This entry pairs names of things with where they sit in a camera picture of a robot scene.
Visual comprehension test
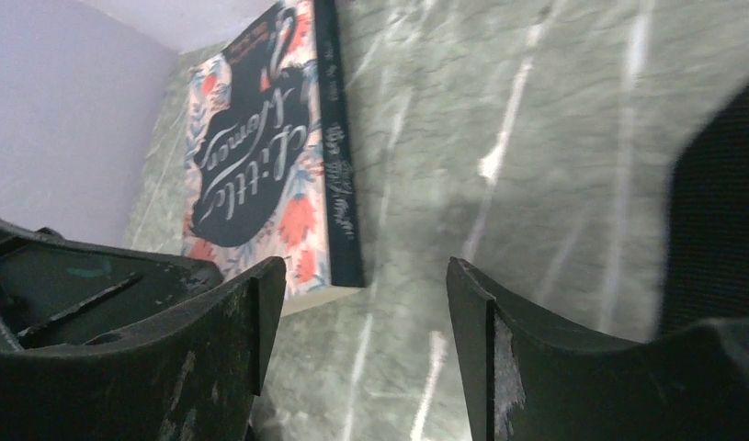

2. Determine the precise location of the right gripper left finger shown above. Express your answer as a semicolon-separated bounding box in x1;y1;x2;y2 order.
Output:
0;257;286;440

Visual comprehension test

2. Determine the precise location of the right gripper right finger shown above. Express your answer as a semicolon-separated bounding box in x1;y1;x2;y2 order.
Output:
446;257;749;440

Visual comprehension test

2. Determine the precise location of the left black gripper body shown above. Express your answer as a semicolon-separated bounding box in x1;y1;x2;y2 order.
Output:
0;218;222;352

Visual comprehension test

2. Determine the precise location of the floral cover book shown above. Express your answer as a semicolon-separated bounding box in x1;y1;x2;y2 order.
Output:
183;1;365;315

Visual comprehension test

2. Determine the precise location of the red backpack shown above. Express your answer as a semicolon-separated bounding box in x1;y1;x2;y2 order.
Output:
657;82;749;335

